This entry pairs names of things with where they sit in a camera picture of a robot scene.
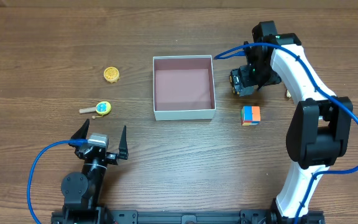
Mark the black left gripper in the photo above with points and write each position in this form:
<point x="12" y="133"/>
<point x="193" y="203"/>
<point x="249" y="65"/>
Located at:
<point x="103" y="156"/>

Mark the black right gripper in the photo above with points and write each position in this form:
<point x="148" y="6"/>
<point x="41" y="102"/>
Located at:
<point x="239" y="81"/>

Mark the yellow grey toy truck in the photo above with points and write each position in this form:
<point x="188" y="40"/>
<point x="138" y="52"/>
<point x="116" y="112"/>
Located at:
<point x="241" y="84"/>

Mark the colourful puzzle cube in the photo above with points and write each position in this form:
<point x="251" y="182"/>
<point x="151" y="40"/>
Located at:
<point x="250" y="115"/>

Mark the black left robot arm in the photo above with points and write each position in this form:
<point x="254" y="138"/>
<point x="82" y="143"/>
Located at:
<point x="81" y="190"/>

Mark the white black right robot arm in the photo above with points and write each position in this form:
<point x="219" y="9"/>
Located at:
<point x="319" y="131"/>

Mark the yellow blue rattle drum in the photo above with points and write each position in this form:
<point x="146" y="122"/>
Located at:
<point x="102" y="108"/>

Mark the yellow round toy disc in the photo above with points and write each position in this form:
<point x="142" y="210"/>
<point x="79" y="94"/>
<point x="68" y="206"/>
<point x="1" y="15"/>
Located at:
<point x="111" y="74"/>

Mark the white box pink interior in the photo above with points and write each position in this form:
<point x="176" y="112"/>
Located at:
<point x="183" y="87"/>

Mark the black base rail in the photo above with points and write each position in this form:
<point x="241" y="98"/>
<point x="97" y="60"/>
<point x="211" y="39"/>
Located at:
<point x="135" y="217"/>

